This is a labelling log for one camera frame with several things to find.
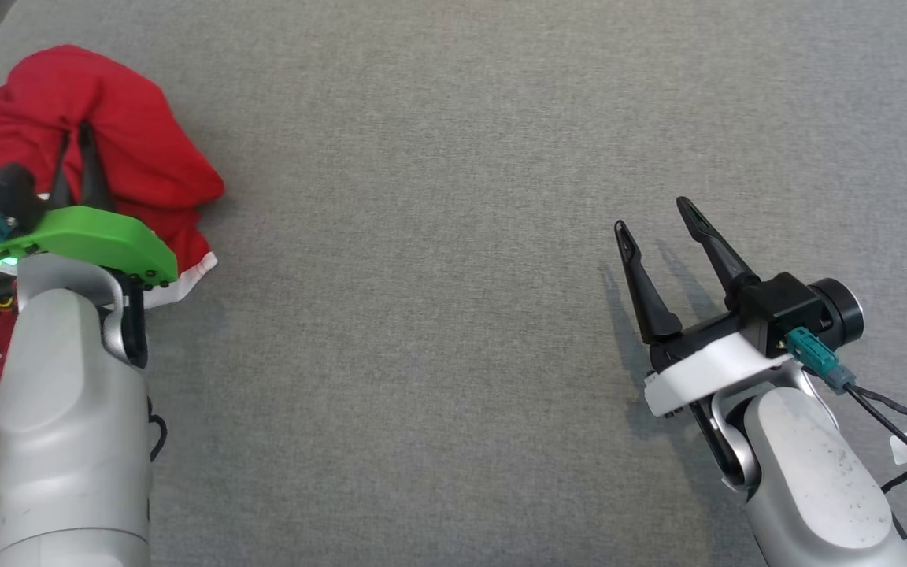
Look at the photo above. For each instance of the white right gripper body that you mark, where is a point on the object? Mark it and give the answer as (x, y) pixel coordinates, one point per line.
(705, 370)

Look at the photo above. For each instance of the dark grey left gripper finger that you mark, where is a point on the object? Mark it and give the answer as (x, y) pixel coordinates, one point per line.
(61, 185)
(94, 177)

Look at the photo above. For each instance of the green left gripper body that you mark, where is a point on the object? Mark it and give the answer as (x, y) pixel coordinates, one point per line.
(99, 236)

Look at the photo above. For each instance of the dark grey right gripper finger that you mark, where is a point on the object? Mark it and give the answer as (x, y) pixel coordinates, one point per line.
(717, 252)
(646, 295)

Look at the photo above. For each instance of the red Bulls jersey white sleeves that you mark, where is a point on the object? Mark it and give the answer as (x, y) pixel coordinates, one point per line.
(131, 142)

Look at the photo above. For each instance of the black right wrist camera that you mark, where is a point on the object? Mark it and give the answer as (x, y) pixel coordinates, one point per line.
(784, 307)

